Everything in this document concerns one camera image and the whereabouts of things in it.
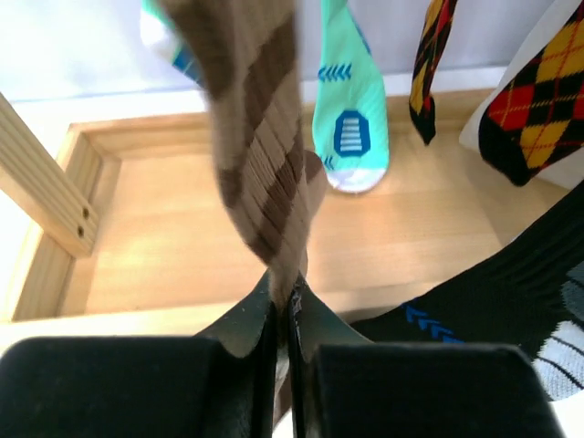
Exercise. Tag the black grey blue sock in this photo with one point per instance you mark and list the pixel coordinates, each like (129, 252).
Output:
(529, 295)

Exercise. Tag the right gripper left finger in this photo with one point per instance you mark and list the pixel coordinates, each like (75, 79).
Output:
(240, 395)

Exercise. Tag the teal sock left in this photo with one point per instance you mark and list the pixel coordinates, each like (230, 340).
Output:
(159, 35)

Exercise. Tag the brown striped sock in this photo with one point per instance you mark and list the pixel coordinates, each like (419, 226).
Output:
(270, 184)

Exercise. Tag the argyle sock red yellow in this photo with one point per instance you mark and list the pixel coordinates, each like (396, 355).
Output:
(538, 105)

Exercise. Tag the wooden clothes rack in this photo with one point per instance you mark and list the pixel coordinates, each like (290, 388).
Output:
(167, 261)

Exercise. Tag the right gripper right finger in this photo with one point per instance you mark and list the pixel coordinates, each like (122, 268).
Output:
(311, 324)

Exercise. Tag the teal sock with blue patch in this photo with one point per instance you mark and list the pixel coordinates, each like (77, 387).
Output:
(350, 127)

